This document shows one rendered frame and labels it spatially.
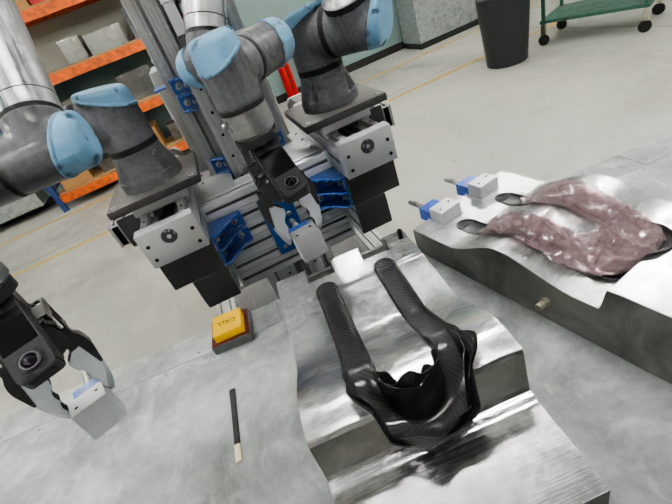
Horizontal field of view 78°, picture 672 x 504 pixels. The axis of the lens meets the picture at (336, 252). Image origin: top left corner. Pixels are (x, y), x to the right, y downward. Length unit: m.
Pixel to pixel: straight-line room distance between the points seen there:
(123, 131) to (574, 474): 1.00
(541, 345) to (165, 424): 0.62
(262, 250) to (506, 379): 0.80
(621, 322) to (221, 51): 0.64
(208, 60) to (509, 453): 0.62
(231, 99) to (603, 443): 0.66
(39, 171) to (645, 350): 0.78
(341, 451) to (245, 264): 0.77
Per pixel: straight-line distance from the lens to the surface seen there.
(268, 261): 1.19
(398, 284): 0.70
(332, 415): 0.50
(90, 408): 0.70
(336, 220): 1.21
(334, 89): 1.09
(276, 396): 0.73
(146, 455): 0.81
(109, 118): 1.06
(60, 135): 0.62
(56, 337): 0.65
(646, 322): 0.62
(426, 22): 6.40
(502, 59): 4.69
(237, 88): 0.67
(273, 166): 0.68
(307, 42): 1.08
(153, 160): 1.08
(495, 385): 0.53
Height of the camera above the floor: 1.33
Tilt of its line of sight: 33 degrees down
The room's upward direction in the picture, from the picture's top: 21 degrees counter-clockwise
